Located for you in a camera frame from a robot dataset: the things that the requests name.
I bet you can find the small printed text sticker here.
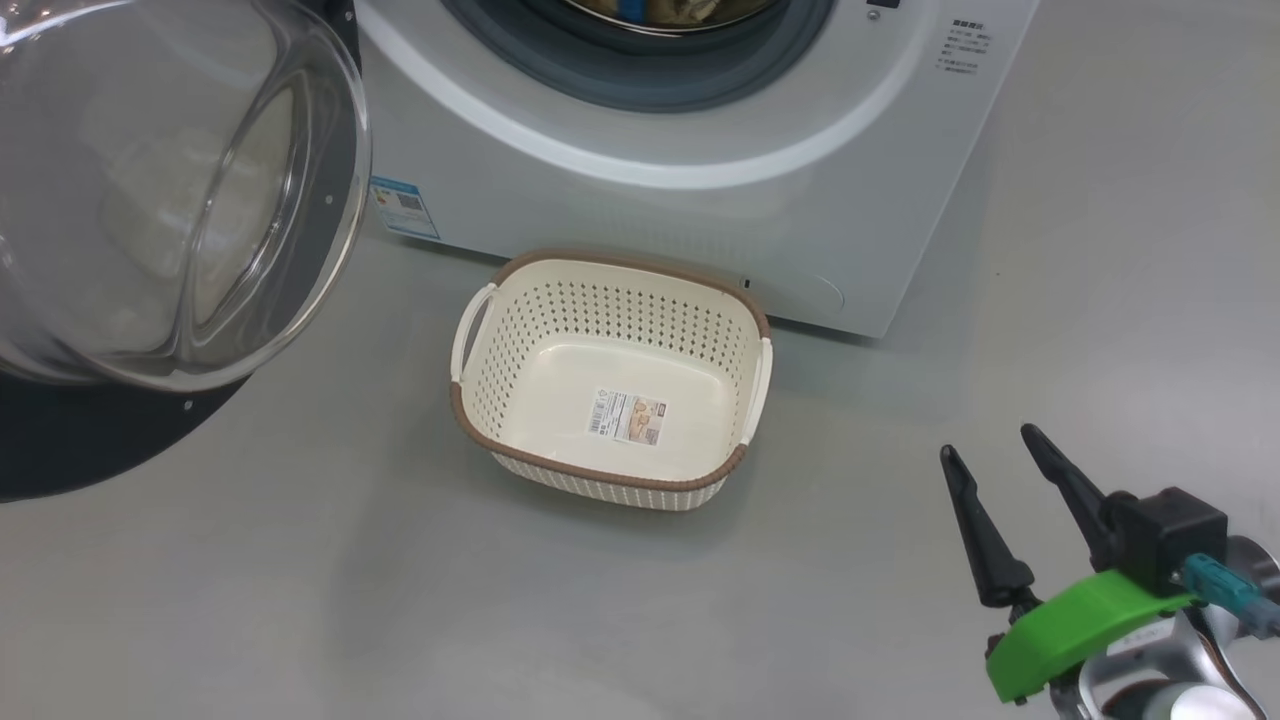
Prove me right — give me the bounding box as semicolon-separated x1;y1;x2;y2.
935;17;994;77

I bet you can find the blue energy label sticker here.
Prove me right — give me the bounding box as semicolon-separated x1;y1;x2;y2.
370;176;442;242

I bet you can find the steel washer drum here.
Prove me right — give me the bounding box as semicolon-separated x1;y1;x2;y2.
558;0;783;37

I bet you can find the cream garment with blue trim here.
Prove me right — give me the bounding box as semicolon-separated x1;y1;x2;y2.
590;0;723;26

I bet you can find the teal plug right camera cable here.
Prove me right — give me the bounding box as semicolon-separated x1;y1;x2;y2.
1179;552;1280;642

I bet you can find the white front-load washing machine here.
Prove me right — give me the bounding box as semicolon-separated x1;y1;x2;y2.
350;0;1041;339

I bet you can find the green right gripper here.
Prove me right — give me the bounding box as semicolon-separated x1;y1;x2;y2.
939;423;1280;706

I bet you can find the cream perforated basket brown rim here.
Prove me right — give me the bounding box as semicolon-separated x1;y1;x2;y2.
449;249;774;513

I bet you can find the paper product label in basket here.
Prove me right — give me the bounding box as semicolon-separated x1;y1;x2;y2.
586;387;669;448

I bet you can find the round black glass washer door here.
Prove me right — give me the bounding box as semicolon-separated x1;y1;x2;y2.
0;0;373;504

